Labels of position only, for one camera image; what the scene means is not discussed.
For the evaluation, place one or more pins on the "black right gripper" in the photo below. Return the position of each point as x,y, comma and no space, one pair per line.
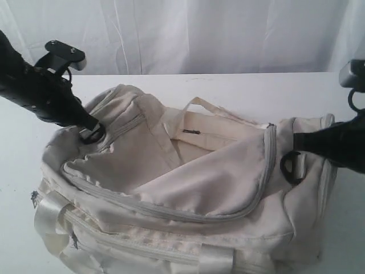
343,141

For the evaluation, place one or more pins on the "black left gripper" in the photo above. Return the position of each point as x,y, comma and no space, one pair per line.
50,98

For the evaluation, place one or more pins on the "cream fabric duffel bag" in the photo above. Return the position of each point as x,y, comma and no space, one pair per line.
175,191

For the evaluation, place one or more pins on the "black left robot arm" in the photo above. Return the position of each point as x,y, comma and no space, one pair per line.
12,65

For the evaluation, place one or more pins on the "white backdrop curtain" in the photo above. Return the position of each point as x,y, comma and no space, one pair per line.
192,37

